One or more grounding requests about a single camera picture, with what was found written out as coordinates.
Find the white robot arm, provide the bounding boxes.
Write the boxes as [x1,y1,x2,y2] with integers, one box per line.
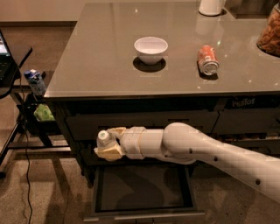
[94,122,280,202]

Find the dark middle left drawer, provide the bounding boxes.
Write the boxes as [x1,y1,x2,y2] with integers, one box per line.
[81,143,195,165]

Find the dark cabinet with grey counter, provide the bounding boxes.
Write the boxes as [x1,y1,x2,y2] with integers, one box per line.
[45,1,280,180]

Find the orange soda can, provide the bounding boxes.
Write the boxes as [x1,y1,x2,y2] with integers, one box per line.
[197,45,220,75]

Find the green snack bag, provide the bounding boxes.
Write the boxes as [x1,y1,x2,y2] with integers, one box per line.
[33,104,54,122]

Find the open bottom drawer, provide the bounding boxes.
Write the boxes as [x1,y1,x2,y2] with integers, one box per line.
[84,164,205,224]

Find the white paper towel roll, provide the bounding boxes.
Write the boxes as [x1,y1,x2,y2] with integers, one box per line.
[199,0,226,17]

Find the dark drawer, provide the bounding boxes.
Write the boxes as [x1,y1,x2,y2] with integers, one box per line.
[81,143,195,165]
[213,108,280,135]
[66,110,218,141]
[199,138,280,162]

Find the white ceramic bowl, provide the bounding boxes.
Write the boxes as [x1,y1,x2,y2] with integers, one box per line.
[134,37,168,65]

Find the clear plastic water bottle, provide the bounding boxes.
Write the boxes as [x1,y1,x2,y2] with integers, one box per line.
[97,130,116,148]

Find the dark middle right drawer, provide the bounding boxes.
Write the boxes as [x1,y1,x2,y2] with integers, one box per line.
[199,138,280,162]

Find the black laptop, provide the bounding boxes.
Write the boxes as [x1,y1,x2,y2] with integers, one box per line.
[0,30,15,82]

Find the glass jar of snacks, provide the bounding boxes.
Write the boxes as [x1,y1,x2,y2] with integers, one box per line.
[256,3,280,57]

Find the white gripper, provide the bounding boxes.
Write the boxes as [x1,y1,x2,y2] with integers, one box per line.
[94,127,145,161]

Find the dark top right drawer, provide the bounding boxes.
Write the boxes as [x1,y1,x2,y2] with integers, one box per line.
[213,108,280,135]

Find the dark top left drawer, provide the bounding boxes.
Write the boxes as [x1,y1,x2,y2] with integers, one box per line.
[66,110,218,141]

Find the black power cable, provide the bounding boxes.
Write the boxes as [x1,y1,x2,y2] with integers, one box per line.
[16,65,35,224]

